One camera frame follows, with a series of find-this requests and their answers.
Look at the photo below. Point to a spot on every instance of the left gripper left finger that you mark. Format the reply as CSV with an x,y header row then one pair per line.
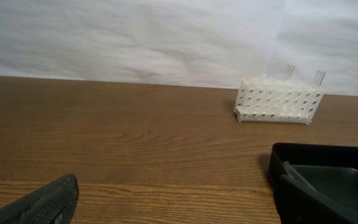
x,y
39,205

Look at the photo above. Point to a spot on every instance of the white test tube rack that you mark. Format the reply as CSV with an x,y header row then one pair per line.
x,y
275,104

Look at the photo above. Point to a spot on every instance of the black tray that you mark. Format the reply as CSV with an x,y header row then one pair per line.
x,y
340,183

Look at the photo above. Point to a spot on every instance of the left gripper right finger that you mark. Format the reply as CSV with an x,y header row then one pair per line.
x,y
315,208

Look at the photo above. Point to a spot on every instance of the clear test tube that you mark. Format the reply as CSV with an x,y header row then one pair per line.
x,y
289,72
319,77
300,175

